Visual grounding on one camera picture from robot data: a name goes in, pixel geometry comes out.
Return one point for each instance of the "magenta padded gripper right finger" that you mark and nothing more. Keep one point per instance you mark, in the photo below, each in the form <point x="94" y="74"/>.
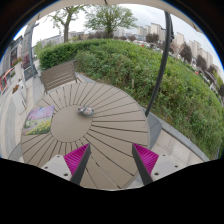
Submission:
<point x="152" y="166"/>

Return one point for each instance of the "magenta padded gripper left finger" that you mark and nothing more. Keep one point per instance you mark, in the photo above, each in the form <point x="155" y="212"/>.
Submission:
<point x="70" y="167"/>

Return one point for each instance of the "patterned computer mouse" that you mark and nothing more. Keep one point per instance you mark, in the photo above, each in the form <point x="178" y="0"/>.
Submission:
<point x="85" y="110"/>

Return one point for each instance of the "floral printed mouse pad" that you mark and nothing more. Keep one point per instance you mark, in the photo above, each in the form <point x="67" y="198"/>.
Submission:
<point x="38" y="121"/>

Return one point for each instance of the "round slatted outdoor table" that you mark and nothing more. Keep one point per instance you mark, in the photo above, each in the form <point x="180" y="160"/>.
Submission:
<point x="117" y="123"/>

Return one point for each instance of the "green hedge bushes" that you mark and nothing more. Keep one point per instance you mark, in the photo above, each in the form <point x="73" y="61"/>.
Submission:
<point x="184" y="100"/>

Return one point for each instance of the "brown slatted outdoor chair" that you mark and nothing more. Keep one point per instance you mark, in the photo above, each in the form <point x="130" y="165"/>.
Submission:
<point x="59" y="75"/>

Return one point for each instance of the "dark standing sign board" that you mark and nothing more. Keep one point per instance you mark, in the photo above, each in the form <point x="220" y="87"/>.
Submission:
<point x="27" y="54"/>

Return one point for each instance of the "black curved umbrella pole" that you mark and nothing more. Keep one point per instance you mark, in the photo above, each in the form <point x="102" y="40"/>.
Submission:
<point x="168" y="39"/>

